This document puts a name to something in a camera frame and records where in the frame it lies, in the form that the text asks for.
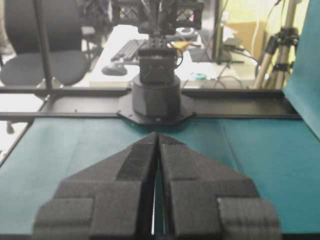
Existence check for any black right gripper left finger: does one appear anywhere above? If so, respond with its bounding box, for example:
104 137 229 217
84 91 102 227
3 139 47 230
33 132 158 240

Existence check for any black aluminium frame rail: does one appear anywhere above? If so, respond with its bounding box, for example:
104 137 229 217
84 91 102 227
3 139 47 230
0 86 301 126

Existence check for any grey computer mouse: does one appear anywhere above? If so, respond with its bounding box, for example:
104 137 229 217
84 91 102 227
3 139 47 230
101 62 128 76

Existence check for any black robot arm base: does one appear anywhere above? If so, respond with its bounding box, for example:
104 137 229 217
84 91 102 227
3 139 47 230
117 48 195 125

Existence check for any black monitor stand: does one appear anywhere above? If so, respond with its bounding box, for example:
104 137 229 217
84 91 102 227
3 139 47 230
212 0 232 65

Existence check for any white background desk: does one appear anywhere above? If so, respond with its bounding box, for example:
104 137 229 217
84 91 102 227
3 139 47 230
89 24 261 88

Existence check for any camera tripod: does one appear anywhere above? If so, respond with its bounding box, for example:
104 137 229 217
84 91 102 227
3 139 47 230
253 0 300 90

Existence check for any cardboard box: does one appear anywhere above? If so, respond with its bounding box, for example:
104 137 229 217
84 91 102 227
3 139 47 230
226 21 266 59

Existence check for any black vertical frame post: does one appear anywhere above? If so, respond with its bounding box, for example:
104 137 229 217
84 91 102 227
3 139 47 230
32 0 53 90

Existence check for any black office chair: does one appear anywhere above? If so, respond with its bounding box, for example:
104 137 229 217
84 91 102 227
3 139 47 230
0 0 89 86

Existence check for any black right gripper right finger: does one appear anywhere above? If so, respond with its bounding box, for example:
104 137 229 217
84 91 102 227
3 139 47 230
158 134 281 240

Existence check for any black keyboard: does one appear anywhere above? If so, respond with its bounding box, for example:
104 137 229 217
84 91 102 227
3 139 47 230
111 39 148 62

